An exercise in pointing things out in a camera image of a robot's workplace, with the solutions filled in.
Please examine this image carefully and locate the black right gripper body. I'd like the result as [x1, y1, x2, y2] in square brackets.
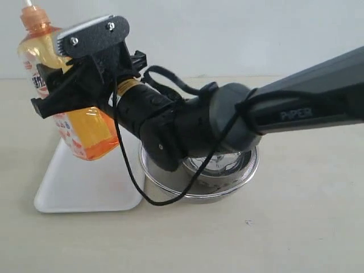
[92, 41, 147, 113]

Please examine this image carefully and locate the orange pump soap bottle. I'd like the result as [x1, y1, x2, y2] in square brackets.
[17, 1, 118, 161]

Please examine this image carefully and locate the steel mesh colander bowl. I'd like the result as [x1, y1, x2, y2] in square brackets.
[139, 146, 259, 204]

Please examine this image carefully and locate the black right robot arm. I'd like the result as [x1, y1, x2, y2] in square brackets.
[31, 15, 363, 172]

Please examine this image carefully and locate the white rectangular plastic tray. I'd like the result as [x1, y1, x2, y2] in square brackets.
[34, 140, 142, 213]

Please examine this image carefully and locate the small stainless steel bowl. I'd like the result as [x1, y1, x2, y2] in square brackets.
[197, 151, 251, 186]

